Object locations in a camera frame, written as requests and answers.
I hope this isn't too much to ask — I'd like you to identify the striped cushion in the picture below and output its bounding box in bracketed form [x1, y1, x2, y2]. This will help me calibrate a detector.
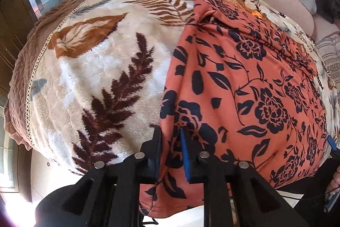
[316, 33, 340, 89]

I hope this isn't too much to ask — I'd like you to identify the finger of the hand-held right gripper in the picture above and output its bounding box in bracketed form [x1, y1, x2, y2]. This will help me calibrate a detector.
[327, 135, 340, 164]

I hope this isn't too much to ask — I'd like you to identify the leaf-print fleece blanket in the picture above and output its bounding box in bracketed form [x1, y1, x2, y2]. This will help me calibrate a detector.
[27, 0, 340, 176]

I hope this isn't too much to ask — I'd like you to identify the brown quilted bed cover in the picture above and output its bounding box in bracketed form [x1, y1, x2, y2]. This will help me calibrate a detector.
[3, 0, 115, 150]

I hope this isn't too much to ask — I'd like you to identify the orange floral garment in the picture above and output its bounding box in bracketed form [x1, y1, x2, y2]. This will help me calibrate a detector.
[138, 0, 328, 218]

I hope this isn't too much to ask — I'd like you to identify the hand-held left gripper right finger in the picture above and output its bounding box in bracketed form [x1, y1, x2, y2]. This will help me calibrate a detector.
[180, 126, 309, 227]

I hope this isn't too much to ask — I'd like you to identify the person's right hand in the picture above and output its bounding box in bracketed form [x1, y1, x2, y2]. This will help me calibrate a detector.
[329, 170, 340, 194]

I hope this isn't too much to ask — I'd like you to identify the dark furry cloth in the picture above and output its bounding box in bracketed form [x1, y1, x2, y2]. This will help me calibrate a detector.
[315, 0, 340, 24]

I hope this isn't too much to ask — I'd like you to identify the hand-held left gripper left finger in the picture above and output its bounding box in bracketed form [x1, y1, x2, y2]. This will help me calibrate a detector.
[62, 126, 162, 227]

